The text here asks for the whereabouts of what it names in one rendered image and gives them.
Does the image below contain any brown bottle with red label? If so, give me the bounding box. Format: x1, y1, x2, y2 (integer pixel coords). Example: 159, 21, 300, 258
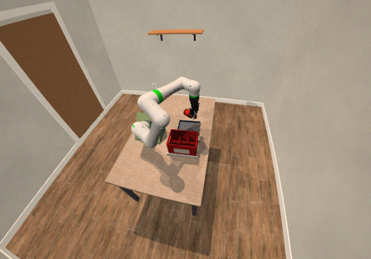
183, 109, 197, 119

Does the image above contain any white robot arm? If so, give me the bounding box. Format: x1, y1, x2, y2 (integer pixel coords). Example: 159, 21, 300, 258
131, 77, 200, 148

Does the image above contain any dark red crate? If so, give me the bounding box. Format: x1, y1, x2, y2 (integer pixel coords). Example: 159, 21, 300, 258
167, 129, 198, 156

